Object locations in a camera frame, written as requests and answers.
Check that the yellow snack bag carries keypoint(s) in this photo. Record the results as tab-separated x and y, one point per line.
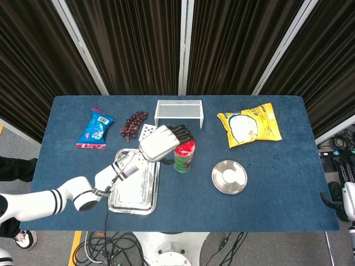
249	127

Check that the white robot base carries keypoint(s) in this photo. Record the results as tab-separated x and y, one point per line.
172	246

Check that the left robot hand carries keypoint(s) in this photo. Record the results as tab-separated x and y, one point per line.
158	144

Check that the blue snack bag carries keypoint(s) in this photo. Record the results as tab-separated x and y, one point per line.
95	130

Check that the blue table cloth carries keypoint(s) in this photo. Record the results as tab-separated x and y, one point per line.
277	194

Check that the black and white sneaker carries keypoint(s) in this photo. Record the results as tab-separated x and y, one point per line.
25	239

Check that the rectangular steel tray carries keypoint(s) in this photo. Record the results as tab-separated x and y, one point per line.
138	194

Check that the green can red lid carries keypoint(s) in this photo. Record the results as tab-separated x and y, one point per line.
183	163

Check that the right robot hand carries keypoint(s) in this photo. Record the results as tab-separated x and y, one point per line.
350	202

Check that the black power strip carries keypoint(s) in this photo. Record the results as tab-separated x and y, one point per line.
337	153

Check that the white mesh desk shelf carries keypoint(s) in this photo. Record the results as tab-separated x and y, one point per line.
178	110

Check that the hearts playing card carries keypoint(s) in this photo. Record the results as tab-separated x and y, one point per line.
145	131

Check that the white partition post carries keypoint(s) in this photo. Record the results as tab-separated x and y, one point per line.
285	47
185	47
83	47

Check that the red grape bunch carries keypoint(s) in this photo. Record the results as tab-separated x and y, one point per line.
131	124

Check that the dark brown curtain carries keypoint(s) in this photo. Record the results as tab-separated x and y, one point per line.
133	47
33	69
327	69
235	47

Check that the round steel plate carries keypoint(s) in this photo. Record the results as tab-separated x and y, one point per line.
219	183

